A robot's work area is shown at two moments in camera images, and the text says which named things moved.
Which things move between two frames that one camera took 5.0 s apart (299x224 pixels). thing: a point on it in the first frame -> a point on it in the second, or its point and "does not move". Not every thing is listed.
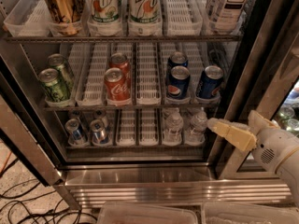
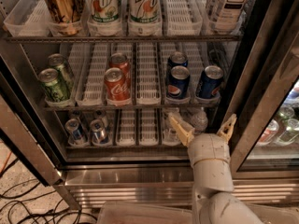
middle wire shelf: x=129 y=108 does not move
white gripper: x=271 y=146 -> x=207 y=147
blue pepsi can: x=208 y=81 does not move
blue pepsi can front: x=177 y=86 does not move
